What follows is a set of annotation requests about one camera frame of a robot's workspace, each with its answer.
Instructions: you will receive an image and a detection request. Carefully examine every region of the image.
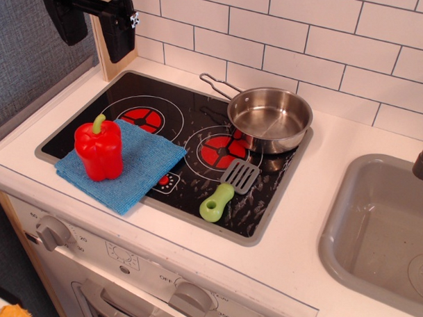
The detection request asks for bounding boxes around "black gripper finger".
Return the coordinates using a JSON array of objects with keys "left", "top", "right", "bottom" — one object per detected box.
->
[
  {"left": 98, "top": 5, "right": 137, "bottom": 63},
  {"left": 43, "top": 0, "right": 88, "bottom": 46}
]

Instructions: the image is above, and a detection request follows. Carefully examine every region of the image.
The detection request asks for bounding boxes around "metal pot with wire handle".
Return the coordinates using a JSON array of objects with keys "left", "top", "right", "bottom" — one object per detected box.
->
[{"left": 199, "top": 73, "right": 313, "bottom": 154}]

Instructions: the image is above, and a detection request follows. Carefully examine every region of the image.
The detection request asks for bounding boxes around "black toy stovetop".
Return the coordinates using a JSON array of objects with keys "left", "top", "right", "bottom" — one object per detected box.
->
[{"left": 36, "top": 72, "right": 313, "bottom": 246}]

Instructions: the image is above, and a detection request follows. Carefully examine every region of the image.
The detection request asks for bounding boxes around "red toy bell pepper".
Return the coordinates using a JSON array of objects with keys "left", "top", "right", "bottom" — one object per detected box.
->
[{"left": 74, "top": 114, "right": 124, "bottom": 181}]

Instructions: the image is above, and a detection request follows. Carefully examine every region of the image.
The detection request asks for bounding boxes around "blue folded cloth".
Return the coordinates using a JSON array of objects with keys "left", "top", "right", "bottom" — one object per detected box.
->
[{"left": 56, "top": 120, "right": 186, "bottom": 215}]

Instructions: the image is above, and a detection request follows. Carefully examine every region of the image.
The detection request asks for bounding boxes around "grey left oven knob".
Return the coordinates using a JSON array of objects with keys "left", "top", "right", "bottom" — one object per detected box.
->
[{"left": 36, "top": 216, "right": 72, "bottom": 252}]

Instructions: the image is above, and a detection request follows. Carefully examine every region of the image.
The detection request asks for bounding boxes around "grey oven knob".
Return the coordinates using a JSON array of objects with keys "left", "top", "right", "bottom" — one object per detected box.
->
[
  {"left": 168, "top": 282, "right": 213, "bottom": 317},
  {"left": 36, "top": 216, "right": 72, "bottom": 252}
]

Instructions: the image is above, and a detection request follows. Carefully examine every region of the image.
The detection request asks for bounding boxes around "grey right oven knob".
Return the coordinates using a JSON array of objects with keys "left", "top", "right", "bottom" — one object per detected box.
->
[{"left": 168, "top": 282, "right": 213, "bottom": 317}]

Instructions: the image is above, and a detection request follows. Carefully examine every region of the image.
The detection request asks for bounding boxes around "orange plush object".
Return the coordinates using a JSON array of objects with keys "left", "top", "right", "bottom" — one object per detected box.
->
[{"left": 0, "top": 304, "right": 32, "bottom": 317}]

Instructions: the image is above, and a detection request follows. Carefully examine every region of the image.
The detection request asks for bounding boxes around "grey toy sink basin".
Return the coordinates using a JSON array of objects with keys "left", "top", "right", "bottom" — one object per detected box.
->
[{"left": 319, "top": 154, "right": 423, "bottom": 317}]

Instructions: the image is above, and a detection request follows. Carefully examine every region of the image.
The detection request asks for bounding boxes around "wooden side post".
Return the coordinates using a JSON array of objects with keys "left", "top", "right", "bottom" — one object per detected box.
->
[{"left": 89, "top": 15, "right": 138, "bottom": 82}]

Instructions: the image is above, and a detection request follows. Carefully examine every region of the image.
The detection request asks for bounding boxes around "grey spatula with green handle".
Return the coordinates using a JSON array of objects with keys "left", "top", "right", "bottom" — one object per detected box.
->
[{"left": 199, "top": 159, "right": 260, "bottom": 222}]

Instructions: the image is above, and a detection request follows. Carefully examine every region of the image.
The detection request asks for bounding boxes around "grey oven door handle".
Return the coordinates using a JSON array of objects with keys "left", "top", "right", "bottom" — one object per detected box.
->
[{"left": 78, "top": 278, "right": 208, "bottom": 317}]

